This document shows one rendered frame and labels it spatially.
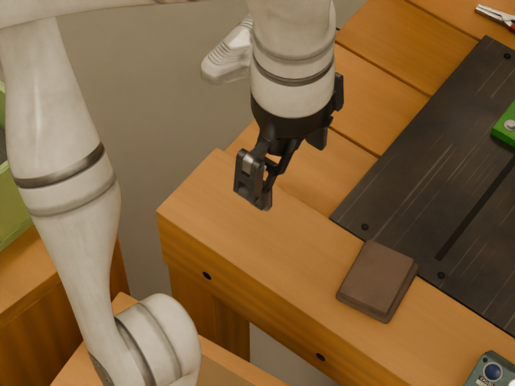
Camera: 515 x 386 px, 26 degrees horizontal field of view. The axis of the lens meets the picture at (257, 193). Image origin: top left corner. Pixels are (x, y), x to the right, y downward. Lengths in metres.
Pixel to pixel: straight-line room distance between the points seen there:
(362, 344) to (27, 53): 0.64
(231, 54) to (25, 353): 0.90
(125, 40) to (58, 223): 1.89
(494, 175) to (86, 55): 1.53
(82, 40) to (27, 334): 1.34
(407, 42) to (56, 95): 0.85
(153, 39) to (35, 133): 1.90
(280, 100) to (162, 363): 0.33
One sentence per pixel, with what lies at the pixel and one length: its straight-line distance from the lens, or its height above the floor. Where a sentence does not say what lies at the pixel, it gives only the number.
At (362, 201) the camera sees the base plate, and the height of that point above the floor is 0.90.
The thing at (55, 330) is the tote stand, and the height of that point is 0.63.
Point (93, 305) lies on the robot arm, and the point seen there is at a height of 1.25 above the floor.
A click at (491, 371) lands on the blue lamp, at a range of 1.42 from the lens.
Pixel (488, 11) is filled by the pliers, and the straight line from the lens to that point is 1.84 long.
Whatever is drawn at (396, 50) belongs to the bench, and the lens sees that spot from 1.77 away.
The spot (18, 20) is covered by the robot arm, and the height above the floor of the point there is 1.52.
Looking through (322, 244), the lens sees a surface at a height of 0.90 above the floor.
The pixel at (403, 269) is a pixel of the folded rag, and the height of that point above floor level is 0.93.
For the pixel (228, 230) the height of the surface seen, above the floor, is 0.90.
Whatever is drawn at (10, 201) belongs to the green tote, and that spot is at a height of 0.88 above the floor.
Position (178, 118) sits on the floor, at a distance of 2.77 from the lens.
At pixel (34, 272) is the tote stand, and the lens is 1.67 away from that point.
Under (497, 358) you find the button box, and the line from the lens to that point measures 1.45.
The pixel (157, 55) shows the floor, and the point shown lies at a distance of 2.90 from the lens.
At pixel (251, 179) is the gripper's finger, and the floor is 1.38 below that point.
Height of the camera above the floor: 2.24
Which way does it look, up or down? 58 degrees down
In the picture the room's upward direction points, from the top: straight up
